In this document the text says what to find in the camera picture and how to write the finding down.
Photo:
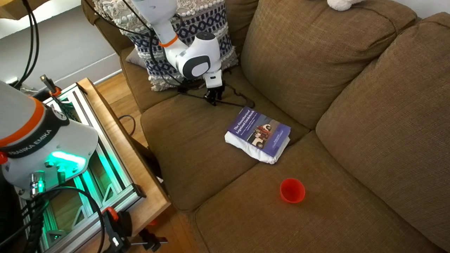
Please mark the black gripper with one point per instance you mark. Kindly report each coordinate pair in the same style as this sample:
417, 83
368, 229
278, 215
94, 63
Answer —
213, 86

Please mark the black clothes hanger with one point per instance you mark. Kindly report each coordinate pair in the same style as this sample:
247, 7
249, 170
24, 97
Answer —
197, 89

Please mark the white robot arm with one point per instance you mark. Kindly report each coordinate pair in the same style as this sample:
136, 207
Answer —
42, 148

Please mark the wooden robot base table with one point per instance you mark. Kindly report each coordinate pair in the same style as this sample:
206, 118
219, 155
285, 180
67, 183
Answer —
67, 217

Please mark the cream fringed pillow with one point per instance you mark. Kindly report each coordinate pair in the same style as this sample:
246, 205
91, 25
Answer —
187, 33

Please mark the blue cover book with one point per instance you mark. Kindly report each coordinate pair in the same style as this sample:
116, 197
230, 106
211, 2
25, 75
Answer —
257, 135

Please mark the white plush toy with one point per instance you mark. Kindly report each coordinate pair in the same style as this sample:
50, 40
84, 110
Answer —
341, 4

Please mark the brown fabric sofa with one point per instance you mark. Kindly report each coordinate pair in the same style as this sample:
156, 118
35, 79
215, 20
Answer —
365, 93

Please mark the black orange clamp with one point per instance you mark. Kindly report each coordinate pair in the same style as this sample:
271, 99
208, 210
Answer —
118, 228

